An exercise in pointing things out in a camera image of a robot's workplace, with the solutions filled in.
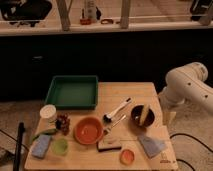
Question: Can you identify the red apple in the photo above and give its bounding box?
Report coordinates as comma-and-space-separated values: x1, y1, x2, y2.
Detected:
120, 149, 135, 165

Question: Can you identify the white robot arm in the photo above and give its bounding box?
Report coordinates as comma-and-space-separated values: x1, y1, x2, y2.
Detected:
159, 62, 213, 115

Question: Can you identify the green plastic tray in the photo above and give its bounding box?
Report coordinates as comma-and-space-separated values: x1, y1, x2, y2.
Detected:
45, 75, 98, 110

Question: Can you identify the dark brown bowl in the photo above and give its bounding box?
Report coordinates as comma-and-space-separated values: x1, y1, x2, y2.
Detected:
131, 104, 155, 127

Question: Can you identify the yellow banana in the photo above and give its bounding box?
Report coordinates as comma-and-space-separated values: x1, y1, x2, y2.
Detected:
139, 104, 150, 126

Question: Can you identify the silver fork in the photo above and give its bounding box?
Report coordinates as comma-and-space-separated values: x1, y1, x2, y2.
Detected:
104, 115, 126, 135

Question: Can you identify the orange bowl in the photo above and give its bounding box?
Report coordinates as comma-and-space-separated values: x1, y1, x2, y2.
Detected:
74, 117, 103, 145

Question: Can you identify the dark grape bunch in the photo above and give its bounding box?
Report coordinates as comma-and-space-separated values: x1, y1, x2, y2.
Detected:
55, 114, 70, 135

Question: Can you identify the white cup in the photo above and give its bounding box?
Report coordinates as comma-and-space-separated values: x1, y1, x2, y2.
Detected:
40, 104, 57, 123

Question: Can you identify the green pepper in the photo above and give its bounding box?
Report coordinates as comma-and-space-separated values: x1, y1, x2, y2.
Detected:
32, 128, 57, 142

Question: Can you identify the blue cloth right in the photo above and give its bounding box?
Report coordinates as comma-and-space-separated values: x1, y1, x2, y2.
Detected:
138, 134, 167, 158

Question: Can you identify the small green cup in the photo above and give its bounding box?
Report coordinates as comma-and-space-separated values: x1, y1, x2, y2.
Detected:
51, 138, 68, 155

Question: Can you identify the white bottle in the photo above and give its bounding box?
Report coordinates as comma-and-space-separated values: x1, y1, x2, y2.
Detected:
84, 0, 97, 23

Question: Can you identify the blue sponge left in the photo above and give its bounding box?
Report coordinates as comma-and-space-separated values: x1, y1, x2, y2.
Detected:
32, 134, 51, 159

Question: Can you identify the black office chair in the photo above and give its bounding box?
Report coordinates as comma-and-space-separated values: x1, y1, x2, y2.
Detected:
0, 0, 52, 27

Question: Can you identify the black pole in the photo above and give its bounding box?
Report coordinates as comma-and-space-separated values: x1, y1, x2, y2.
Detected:
13, 122, 25, 171

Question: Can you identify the black cable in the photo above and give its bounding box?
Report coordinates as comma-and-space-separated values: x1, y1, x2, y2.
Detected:
169, 132, 213, 171

